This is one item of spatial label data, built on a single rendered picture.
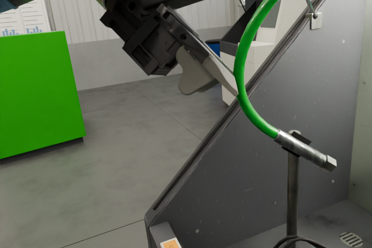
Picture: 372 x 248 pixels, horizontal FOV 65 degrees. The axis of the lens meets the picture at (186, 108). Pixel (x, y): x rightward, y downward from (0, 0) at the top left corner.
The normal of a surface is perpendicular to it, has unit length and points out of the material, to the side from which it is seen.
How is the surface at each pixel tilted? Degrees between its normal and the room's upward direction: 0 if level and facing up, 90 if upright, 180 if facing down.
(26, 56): 90
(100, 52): 90
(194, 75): 66
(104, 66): 90
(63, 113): 90
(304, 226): 0
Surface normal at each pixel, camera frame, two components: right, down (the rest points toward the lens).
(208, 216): 0.37, 0.25
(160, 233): -0.09, -0.95
